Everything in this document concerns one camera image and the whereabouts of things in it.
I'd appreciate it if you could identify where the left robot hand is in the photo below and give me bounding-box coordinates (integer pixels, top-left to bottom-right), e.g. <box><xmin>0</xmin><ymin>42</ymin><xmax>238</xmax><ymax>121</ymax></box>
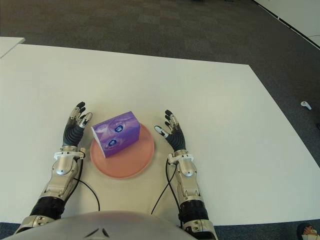
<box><xmin>61</xmin><ymin>101</ymin><xmax>94</xmax><ymax>149</ymax></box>

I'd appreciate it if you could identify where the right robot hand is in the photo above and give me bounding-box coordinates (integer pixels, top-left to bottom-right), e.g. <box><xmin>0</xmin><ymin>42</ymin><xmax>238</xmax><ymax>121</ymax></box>
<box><xmin>154</xmin><ymin>109</ymin><xmax>187</xmax><ymax>152</ymax></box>

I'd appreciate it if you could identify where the purple tissue pack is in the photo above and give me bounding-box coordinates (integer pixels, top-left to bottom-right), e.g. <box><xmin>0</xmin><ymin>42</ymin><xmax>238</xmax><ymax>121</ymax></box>
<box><xmin>90</xmin><ymin>111</ymin><xmax>142</xmax><ymax>159</ymax></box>

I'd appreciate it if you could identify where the pink round plate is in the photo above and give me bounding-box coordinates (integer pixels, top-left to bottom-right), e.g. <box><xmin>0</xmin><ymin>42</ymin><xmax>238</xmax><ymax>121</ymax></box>
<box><xmin>89</xmin><ymin>123</ymin><xmax>155</xmax><ymax>180</ymax></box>

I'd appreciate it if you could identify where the silver robot torso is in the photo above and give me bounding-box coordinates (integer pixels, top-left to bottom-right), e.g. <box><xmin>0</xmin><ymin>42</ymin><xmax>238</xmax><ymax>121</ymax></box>
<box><xmin>0</xmin><ymin>211</ymin><xmax>198</xmax><ymax>240</ymax></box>

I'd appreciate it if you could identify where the plain white side table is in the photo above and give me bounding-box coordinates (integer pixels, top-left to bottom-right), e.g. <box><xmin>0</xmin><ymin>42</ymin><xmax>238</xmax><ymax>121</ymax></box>
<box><xmin>0</xmin><ymin>36</ymin><xmax>26</xmax><ymax>59</ymax></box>

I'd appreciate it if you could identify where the dark patterned shoe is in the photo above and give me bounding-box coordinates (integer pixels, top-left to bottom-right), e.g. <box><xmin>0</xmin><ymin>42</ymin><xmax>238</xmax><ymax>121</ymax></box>
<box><xmin>296</xmin><ymin>222</ymin><xmax>320</xmax><ymax>240</ymax></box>

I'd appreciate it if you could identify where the white table black edge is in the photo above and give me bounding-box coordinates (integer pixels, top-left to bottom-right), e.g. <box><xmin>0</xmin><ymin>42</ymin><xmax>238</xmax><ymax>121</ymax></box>
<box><xmin>252</xmin><ymin>0</ymin><xmax>320</xmax><ymax>50</ymax></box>

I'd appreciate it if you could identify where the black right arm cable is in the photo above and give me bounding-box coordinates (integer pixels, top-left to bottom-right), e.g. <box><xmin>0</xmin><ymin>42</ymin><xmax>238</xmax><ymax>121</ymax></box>
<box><xmin>150</xmin><ymin>159</ymin><xmax>183</xmax><ymax>227</ymax></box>

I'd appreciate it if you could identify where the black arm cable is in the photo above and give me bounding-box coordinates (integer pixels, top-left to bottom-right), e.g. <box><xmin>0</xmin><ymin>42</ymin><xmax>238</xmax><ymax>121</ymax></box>
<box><xmin>150</xmin><ymin>159</ymin><xmax>183</xmax><ymax>227</ymax></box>
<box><xmin>73</xmin><ymin>157</ymin><xmax>101</xmax><ymax>213</ymax></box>

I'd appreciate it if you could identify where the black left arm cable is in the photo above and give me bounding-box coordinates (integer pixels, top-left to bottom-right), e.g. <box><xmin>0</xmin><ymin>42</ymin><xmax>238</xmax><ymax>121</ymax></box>
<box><xmin>73</xmin><ymin>157</ymin><xmax>101</xmax><ymax>213</ymax></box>

